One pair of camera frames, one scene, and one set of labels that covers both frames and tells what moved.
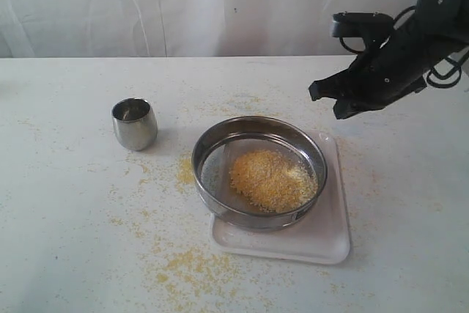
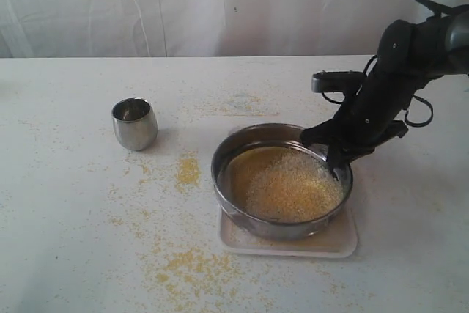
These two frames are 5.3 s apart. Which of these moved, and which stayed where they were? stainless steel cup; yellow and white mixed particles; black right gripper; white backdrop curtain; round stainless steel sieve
Moved: black right gripper; yellow and white mixed particles; round stainless steel sieve
Stayed: white backdrop curtain; stainless steel cup
